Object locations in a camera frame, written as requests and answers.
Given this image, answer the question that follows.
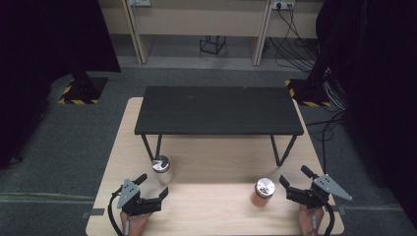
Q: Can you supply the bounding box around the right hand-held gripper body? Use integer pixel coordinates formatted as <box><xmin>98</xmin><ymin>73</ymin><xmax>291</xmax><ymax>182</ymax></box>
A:
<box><xmin>285</xmin><ymin>173</ymin><xmax>354</xmax><ymax>210</ymax></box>

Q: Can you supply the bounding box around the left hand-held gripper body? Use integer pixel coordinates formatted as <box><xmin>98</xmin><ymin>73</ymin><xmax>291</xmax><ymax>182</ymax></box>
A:
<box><xmin>116</xmin><ymin>178</ymin><xmax>163</xmax><ymax>217</ymax></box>

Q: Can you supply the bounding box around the glass jar of white powder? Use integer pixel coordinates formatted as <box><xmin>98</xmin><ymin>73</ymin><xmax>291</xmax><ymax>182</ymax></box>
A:
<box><xmin>150</xmin><ymin>154</ymin><xmax>174</xmax><ymax>186</ymax></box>

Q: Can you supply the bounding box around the glass jar of red powder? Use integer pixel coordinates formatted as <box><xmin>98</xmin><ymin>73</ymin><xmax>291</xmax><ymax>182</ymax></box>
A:
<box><xmin>250</xmin><ymin>177</ymin><xmax>276</xmax><ymax>208</ymax></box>

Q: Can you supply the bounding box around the black shelf with metal legs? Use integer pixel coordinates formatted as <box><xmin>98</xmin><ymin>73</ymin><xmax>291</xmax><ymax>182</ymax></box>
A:
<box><xmin>134</xmin><ymin>86</ymin><xmax>305</xmax><ymax>168</ymax></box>

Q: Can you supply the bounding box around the person's left hand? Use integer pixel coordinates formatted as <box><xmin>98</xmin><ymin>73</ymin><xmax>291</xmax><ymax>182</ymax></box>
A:
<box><xmin>119</xmin><ymin>210</ymin><xmax>153</xmax><ymax>236</ymax></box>

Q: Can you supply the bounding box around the person's right hand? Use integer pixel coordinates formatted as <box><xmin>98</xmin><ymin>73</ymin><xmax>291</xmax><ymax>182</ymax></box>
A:
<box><xmin>297</xmin><ymin>204</ymin><xmax>326</xmax><ymax>236</ymax></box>

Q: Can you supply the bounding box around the grey floor tape strip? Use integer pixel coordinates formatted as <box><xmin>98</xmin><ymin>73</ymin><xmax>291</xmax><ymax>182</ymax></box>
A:
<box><xmin>81</xmin><ymin>207</ymin><xmax>106</xmax><ymax>220</ymax></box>
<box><xmin>329</xmin><ymin>205</ymin><xmax>347</xmax><ymax>216</ymax></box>

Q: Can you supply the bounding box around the black stand base striped edge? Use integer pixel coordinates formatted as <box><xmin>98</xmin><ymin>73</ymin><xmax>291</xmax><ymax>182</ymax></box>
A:
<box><xmin>57</xmin><ymin>72</ymin><xmax>109</xmax><ymax>106</ymax></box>
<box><xmin>284</xmin><ymin>78</ymin><xmax>332</xmax><ymax>108</ymax></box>

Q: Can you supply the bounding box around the dark curtain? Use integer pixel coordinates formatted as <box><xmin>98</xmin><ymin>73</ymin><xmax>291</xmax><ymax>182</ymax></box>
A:
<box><xmin>0</xmin><ymin>0</ymin><xmax>122</xmax><ymax>170</ymax></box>
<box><xmin>308</xmin><ymin>0</ymin><xmax>417</xmax><ymax>227</ymax></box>

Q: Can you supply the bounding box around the beige desk with partitions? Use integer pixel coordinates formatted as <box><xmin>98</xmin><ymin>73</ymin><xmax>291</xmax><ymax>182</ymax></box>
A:
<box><xmin>97</xmin><ymin>0</ymin><xmax>326</xmax><ymax>68</ymax></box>

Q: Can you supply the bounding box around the left hand-held gripper black cable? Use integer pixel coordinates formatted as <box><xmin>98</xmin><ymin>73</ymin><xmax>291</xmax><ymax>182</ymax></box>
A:
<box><xmin>107</xmin><ymin>188</ymin><xmax>126</xmax><ymax>236</ymax></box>

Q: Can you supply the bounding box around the hand-held gripper black cable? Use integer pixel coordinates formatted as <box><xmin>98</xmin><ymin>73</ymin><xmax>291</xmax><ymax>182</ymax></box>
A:
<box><xmin>322</xmin><ymin>199</ymin><xmax>336</xmax><ymax>236</ymax></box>
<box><xmin>107</xmin><ymin>188</ymin><xmax>126</xmax><ymax>236</ymax></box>

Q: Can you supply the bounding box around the right hand-held gripper black cable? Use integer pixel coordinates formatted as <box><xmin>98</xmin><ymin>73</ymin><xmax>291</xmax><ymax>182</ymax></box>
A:
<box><xmin>322</xmin><ymin>199</ymin><xmax>336</xmax><ymax>236</ymax></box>

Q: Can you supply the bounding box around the bundle of black cables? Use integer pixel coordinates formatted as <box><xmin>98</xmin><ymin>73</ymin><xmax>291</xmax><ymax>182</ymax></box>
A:
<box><xmin>267</xmin><ymin>6</ymin><xmax>348</xmax><ymax>165</ymax></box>

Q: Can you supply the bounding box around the black wire frame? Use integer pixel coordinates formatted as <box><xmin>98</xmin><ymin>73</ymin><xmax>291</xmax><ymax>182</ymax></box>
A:
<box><xmin>199</xmin><ymin>34</ymin><xmax>228</xmax><ymax>56</ymax></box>

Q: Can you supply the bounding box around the white wall socket with plugs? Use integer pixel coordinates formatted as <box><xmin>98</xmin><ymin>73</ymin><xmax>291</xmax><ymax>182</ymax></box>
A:
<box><xmin>270</xmin><ymin>0</ymin><xmax>297</xmax><ymax>11</ymax></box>

